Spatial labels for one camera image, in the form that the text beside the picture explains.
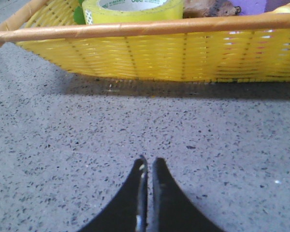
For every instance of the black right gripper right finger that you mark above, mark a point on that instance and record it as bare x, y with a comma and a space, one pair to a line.
173, 211

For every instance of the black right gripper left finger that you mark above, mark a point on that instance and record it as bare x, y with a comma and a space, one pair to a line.
127, 211

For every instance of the yellow tape roll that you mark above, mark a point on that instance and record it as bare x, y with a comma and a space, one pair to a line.
122, 11

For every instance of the yellow woven basket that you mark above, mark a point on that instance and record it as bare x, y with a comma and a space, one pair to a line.
252, 48

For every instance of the orange toy carrot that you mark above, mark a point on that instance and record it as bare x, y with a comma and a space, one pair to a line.
78, 14

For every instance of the brown ginger root toy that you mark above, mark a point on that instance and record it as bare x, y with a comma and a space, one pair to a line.
209, 8

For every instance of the purple foam block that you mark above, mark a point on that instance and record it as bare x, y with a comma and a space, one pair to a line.
250, 7

